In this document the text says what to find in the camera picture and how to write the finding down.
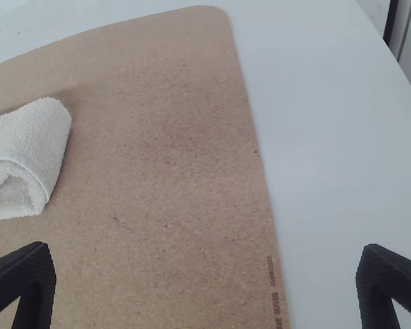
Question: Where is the pale towel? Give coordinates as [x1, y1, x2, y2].
[0, 97, 73, 222]

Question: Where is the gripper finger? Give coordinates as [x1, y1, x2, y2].
[355, 243, 411, 329]
[0, 241, 57, 329]

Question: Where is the grey drawer cabinet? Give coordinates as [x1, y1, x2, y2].
[382, 0, 411, 71]

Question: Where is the cork mat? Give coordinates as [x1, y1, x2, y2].
[0, 5, 292, 329]

